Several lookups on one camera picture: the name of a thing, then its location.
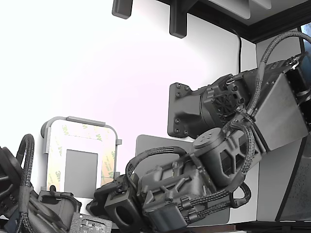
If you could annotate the black idle robot arm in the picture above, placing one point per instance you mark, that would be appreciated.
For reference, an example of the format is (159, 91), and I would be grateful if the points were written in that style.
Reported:
(9, 174)

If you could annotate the black bracket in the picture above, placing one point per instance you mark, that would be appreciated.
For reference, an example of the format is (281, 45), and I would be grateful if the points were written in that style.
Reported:
(121, 8)
(178, 19)

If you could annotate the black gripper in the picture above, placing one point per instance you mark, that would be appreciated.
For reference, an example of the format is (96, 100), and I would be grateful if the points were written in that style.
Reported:
(114, 188)

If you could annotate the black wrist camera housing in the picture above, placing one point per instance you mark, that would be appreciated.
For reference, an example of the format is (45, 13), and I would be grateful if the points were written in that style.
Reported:
(114, 201)

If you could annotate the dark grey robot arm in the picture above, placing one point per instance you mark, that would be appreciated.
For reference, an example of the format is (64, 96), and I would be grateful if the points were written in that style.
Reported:
(279, 109)

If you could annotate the black perforated circuit board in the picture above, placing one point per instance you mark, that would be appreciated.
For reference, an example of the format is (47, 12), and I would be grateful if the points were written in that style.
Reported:
(90, 223)

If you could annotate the black frame beam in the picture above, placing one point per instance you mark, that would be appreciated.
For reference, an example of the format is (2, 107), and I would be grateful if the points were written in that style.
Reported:
(267, 29)

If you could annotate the brown 3M tape liner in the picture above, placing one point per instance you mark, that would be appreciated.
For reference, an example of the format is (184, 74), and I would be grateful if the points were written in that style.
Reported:
(107, 165)

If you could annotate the dark speckled panel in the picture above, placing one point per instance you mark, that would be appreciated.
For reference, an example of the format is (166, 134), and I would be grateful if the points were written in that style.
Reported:
(301, 182)

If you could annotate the grey fixture with dark legs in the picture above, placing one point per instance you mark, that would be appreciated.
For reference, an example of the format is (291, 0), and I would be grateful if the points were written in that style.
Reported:
(85, 120)

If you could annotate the black idle gripper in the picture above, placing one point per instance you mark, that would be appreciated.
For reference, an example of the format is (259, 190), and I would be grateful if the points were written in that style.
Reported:
(60, 202)

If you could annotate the white framed screen device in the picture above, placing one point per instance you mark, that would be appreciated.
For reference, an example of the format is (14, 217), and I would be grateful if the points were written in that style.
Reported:
(81, 170)

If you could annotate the grey panel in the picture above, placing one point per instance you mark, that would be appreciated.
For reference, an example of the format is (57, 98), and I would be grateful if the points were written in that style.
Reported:
(230, 6)

